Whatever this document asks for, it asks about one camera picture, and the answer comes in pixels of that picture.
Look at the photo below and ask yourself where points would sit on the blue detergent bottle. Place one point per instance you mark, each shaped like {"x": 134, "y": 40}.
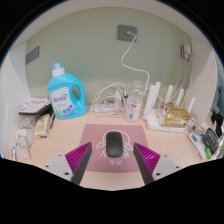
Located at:
{"x": 66, "y": 93}

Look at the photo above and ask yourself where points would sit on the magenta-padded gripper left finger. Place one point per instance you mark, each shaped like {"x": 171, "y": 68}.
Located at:
{"x": 60, "y": 165}

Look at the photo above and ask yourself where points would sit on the white router with antennas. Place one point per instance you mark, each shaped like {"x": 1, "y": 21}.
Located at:
{"x": 153, "y": 121}

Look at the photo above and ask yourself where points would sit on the white remote control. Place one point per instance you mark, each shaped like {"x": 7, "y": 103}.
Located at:
{"x": 196, "y": 145}

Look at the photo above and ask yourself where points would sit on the pink printed mouse pad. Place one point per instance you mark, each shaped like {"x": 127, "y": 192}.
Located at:
{"x": 113, "y": 163}

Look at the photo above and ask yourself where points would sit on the white power strip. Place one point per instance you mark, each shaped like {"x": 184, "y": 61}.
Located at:
{"x": 105, "y": 108}

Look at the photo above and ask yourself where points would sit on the white printed booklet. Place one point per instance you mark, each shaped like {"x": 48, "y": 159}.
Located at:
{"x": 33, "y": 103}

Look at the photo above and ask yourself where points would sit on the grey blank wall plate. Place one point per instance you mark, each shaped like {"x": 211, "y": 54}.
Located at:
{"x": 32, "y": 55}

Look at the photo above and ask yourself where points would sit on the black computer mouse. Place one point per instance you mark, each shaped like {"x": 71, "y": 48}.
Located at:
{"x": 114, "y": 145}

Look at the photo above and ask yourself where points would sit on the white wall charger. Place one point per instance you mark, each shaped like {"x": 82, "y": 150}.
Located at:
{"x": 186, "y": 51}

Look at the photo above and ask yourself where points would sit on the black zip pouch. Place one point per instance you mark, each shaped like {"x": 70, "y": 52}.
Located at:
{"x": 210, "y": 137}

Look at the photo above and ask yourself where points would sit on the cream small carton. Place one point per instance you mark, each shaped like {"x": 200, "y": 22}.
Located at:
{"x": 42, "y": 126}

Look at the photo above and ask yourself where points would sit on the black pen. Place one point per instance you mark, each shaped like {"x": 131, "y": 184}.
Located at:
{"x": 52, "y": 121}

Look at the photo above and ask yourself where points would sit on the clear plastic bottle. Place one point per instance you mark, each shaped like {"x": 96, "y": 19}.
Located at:
{"x": 133, "y": 106}

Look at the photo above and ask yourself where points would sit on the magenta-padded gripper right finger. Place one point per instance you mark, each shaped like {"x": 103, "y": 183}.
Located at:
{"x": 165, "y": 165}

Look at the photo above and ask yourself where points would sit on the clear plastic bag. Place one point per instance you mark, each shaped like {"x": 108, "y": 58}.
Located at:
{"x": 23, "y": 133}

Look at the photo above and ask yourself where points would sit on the grey wall outlet plate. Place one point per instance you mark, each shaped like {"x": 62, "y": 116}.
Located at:
{"x": 124, "y": 32}

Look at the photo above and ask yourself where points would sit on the black bag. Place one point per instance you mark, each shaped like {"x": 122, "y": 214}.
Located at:
{"x": 217, "y": 121}

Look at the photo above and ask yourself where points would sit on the small white jar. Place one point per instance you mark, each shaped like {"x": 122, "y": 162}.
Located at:
{"x": 192, "y": 120}

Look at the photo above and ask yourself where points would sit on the gold foil packet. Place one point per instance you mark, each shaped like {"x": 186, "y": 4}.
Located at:
{"x": 175, "y": 115}

